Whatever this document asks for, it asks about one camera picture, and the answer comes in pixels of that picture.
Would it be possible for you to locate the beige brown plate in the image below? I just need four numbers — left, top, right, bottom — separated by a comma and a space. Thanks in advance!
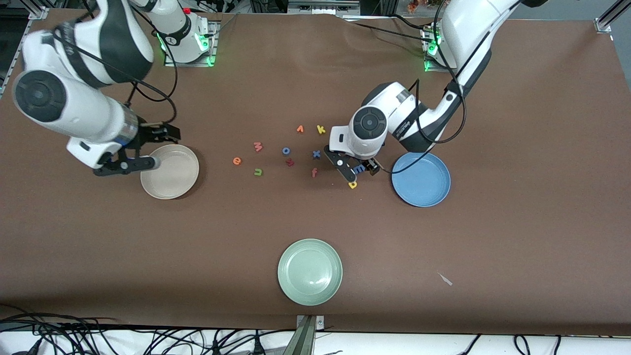
140, 144, 200, 200

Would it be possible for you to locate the blue plate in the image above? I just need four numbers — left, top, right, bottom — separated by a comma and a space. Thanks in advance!
391, 151, 452, 208

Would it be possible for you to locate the brown table cover sheet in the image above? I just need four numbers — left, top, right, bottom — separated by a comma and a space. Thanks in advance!
0, 9, 631, 337

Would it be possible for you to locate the pale green plate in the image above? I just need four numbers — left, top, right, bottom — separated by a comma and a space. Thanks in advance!
277, 239, 344, 307

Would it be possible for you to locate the metal equipment rack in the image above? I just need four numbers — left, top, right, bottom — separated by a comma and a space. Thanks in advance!
249, 0, 385, 15

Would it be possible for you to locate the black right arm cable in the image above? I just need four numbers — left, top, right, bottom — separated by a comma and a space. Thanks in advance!
54, 25, 178, 125

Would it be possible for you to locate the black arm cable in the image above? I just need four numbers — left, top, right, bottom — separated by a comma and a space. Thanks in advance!
380, 0, 467, 175
54, 25, 178, 125

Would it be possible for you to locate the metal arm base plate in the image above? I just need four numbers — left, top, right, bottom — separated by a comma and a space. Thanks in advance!
164, 20, 220, 68
421, 27, 445, 72

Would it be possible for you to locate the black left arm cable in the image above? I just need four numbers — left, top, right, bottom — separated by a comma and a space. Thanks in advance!
380, 0, 467, 175

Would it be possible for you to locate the black cable on table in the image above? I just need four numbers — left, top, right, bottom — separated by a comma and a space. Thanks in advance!
340, 15, 432, 47

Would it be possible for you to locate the aluminium frame profile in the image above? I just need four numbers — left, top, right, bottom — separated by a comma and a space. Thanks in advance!
27, 0, 50, 20
594, 0, 631, 34

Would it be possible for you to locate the metal camera stand bracket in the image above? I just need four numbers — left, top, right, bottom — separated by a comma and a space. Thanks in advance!
295, 315, 326, 355

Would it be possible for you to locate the black cable tangle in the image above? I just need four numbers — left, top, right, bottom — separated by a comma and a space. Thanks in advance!
0, 303, 296, 355

